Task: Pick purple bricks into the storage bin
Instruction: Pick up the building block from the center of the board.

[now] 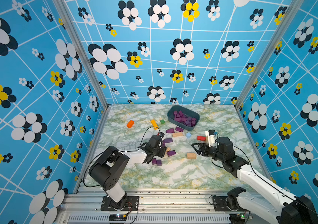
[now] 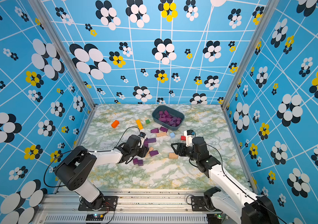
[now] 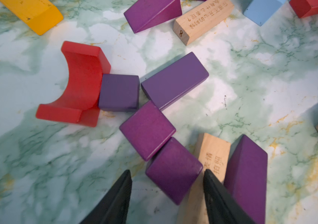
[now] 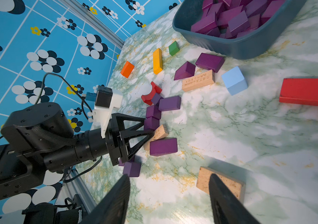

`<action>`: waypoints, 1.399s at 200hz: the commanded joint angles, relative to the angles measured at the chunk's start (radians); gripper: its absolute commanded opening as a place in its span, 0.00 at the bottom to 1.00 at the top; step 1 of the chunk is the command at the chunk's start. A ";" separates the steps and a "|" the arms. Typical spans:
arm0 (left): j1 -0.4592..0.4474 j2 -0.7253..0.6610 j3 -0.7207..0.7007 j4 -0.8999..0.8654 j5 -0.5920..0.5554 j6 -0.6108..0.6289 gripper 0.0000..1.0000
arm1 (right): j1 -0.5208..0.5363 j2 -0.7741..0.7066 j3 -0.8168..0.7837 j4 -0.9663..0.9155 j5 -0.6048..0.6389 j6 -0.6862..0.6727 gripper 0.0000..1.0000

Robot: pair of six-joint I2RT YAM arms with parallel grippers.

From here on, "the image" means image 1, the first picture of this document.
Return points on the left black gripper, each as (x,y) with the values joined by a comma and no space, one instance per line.
(163,151)

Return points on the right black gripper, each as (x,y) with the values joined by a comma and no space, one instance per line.
(201,146)

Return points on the purple long brick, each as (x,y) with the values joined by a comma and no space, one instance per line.
(171,153)

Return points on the yellow long brick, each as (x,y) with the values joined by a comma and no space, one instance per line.
(154,124)

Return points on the purple tall triangle brick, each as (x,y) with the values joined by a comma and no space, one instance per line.
(171,130)

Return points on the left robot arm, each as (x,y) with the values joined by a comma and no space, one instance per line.
(108,168)

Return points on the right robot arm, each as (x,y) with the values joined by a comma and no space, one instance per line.
(278,206)

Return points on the purple brick beside bin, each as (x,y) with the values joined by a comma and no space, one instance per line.
(178,129)

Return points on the dark teal storage bin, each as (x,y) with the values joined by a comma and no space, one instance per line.
(178,120)

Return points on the red rectangular brick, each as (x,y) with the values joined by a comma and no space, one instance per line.
(201,138)

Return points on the natural wood large brick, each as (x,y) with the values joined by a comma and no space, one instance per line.
(191,156)

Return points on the light blue cube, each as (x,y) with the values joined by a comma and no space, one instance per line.
(188,135)

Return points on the natural wood printed brick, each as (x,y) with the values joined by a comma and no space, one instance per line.
(178,134)

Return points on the orange brick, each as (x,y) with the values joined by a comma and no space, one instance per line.
(130,124)

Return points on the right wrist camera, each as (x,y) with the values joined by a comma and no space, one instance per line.
(211,138)

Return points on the aluminium front rail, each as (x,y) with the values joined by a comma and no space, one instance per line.
(166,206)

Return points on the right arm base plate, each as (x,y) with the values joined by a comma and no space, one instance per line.
(220,203)

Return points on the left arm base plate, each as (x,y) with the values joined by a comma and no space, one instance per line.
(128,203)

